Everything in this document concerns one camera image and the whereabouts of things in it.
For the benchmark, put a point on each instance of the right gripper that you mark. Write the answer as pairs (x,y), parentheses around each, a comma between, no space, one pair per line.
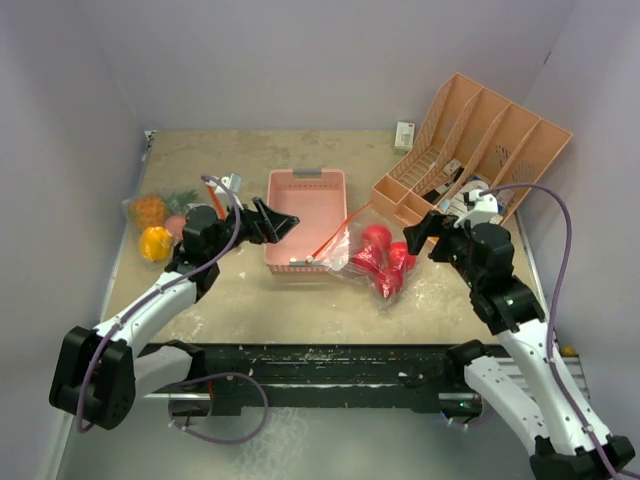
(430,225)

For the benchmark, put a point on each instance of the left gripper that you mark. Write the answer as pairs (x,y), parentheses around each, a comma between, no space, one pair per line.
(264,224)

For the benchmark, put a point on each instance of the pink plastic basket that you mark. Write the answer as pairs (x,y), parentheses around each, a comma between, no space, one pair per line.
(318,198)

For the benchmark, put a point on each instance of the clear zip bag red apples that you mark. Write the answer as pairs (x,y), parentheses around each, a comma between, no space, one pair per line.
(367,250)

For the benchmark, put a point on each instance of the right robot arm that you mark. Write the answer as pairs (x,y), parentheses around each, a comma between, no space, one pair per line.
(563,436)

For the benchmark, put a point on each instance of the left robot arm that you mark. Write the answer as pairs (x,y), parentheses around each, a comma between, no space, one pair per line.
(100,371)

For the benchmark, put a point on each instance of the clear zip bag mixed fruit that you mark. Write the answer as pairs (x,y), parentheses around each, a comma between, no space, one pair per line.
(180,198)

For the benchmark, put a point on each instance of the fake yellow pepper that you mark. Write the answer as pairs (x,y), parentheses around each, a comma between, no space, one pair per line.
(154,244)

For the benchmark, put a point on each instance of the fake pineapple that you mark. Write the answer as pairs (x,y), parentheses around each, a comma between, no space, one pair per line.
(147,211)

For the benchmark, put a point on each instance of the small white box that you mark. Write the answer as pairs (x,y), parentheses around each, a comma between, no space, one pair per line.
(404,137)

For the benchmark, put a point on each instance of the orange desk file organizer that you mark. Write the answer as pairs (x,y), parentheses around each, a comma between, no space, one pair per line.
(470,133)

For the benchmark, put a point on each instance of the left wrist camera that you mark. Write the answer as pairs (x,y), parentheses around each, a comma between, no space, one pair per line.
(232,181)

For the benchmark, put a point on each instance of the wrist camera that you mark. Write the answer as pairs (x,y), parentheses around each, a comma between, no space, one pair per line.
(481,207)
(232,181)

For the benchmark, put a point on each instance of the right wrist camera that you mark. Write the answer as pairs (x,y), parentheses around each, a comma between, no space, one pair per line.
(481,207)

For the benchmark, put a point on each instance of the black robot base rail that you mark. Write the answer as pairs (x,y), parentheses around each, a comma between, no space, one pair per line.
(419,378)

